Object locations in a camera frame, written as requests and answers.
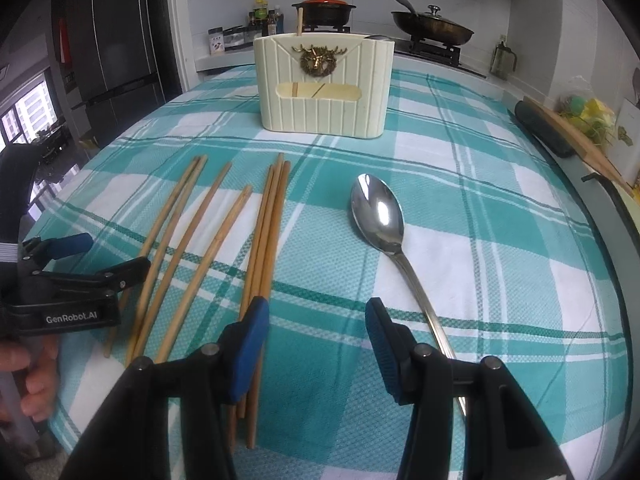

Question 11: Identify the wooden cutting board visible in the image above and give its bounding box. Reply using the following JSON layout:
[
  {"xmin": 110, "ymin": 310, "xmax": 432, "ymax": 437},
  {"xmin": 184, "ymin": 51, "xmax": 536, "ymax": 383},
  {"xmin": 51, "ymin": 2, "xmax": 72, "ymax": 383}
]
[{"xmin": 522, "ymin": 96, "xmax": 636, "ymax": 195}]

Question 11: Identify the black gas stove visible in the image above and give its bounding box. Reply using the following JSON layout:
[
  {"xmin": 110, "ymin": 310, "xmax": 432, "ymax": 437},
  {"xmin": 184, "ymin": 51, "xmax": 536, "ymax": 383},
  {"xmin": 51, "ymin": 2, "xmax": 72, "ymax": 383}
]
[{"xmin": 292, "ymin": 20, "xmax": 488, "ymax": 79}]

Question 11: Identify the plastic bag of sponges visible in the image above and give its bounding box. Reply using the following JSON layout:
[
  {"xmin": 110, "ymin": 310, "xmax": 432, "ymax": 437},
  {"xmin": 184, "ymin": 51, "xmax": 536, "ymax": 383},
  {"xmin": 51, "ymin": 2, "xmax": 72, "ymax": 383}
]
[{"xmin": 557, "ymin": 77, "xmax": 618, "ymax": 146}]

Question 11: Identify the dark grey refrigerator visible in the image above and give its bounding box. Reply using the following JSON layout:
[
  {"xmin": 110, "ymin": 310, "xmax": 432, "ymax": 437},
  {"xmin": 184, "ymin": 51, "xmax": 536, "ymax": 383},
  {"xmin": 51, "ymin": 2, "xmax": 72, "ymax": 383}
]
[{"xmin": 50, "ymin": 0, "xmax": 168, "ymax": 148}]

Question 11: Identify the glass pitcher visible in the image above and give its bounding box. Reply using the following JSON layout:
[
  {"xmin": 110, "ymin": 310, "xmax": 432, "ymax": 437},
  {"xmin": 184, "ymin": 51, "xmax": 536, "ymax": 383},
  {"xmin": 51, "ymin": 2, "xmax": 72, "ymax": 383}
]
[{"xmin": 491, "ymin": 40, "xmax": 517, "ymax": 80}]

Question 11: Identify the black cable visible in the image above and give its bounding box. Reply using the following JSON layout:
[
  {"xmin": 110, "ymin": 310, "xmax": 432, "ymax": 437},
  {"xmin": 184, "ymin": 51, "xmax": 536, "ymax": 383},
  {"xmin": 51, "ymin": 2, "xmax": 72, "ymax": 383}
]
[{"xmin": 580, "ymin": 172, "xmax": 640, "ymax": 241}]

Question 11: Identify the glass wok lid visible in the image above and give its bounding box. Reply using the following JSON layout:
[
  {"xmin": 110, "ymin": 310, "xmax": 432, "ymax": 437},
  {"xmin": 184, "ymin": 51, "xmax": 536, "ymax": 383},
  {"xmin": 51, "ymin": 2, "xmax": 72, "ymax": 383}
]
[{"xmin": 400, "ymin": 4, "xmax": 466, "ymax": 28}]

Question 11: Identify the balcony window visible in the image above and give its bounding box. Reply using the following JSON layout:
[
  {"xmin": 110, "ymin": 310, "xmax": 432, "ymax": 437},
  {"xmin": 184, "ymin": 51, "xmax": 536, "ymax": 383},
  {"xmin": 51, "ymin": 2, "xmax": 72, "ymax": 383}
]
[{"xmin": 0, "ymin": 67, "xmax": 76, "ymax": 196}]

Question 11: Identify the black clay pot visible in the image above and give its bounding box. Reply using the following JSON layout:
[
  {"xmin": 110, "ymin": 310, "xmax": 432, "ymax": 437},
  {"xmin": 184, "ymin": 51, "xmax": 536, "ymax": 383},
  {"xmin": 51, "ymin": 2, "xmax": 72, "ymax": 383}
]
[{"xmin": 292, "ymin": 2, "xmax": 357, "ymax": 27}]

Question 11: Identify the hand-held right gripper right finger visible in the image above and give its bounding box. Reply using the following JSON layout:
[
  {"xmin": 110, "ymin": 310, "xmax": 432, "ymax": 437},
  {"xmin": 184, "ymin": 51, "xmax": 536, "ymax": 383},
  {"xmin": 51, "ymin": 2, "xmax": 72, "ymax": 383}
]
[{"xmin": 365, "ymin": 297, "xmax": 573, "ymax": 480}]

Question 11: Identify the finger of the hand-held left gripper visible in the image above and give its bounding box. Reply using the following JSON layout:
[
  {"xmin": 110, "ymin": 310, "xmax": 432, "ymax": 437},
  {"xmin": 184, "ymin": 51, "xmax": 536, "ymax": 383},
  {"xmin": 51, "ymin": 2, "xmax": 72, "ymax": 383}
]
[
  {"xmin": 31, "ymin": 256, "xmax": 152, "ymax": 302},
  {"xmin": 21, "ymin": 233, "xmax": 95, "ymax": 275}
]

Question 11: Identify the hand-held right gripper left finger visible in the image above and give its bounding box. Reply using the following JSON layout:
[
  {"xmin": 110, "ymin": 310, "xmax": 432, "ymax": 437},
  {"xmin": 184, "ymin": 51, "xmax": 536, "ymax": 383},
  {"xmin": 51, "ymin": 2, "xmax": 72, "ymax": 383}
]
[{"xmin": 59, "ymin": 296, "xmax": 271, "ymax": 480}]

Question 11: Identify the spice jar rack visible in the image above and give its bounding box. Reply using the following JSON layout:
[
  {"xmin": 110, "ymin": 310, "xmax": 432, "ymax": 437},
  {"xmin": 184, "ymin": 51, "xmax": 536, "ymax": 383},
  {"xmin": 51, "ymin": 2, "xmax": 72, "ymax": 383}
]
[{"xmin": 224, "ymin": 25, "xmax": 254, "ymax": 52}]

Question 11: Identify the cream utensil holder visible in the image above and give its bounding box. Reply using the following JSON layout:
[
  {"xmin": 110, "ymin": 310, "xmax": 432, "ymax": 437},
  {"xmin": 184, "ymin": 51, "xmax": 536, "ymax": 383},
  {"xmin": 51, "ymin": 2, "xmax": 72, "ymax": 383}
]
[{"xmin": 252, "ymin": 30, "xmax": 396, "ymax": 140}]

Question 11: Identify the wooden chopstick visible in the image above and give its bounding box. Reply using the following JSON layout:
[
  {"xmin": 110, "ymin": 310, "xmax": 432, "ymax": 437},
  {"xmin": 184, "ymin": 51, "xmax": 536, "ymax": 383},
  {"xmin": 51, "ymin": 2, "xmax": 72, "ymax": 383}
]
[
  {"xmin": 133, "ymin": 161, "xmax": 234, "ymax": 361},
  {"xmin": 156, "ymin": 185, "xmax": 253, "ymax": 365},
  {"xmin": 126, "ymin": 155, "xmax": 209, "ymax": 362},
  {"xmin": 246, "ymin": 160, "xmax": 292, "ymax": 450},
  {"xmin": 237, "ymin": 152, "xmax": 285, "ymax": 420},
  {"xmin": 226, "ymin": 164, "xmax": 277, "ymax": 455},
  {"xmin": 102, "ymin": 156, "xmax": 202, "ymax": 359}
]

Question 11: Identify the large metal spoon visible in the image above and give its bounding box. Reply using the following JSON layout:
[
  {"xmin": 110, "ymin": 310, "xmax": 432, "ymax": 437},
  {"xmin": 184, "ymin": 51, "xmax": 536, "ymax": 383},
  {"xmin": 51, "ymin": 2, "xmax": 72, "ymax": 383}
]
[{"xmin": 350, "ymin": 172, "xmax": 468, "ymax": 418}]

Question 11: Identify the dark wok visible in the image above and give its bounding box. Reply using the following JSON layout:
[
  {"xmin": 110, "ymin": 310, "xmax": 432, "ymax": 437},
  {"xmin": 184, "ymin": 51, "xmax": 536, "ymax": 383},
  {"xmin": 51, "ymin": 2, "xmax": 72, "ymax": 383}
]
[{"xmin": 385, "ymin": 0, "xmax": 475, "ymax": 46}]

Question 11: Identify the person's left hand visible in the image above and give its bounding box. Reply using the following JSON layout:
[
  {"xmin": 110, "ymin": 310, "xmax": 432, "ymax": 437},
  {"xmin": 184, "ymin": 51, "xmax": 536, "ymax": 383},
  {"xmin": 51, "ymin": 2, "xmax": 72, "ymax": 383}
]
[{"xmin": 0, "ymin": 340, "xmax": 61, "ymax": 425}]

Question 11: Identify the teal plaid tablecloth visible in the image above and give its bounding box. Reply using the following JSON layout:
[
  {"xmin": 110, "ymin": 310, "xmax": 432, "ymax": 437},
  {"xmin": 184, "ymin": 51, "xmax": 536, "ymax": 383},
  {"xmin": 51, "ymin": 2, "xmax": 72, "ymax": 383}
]
[{"xmin": 20, "ymin": 62, "xmax": 632, "ymax": 480}]

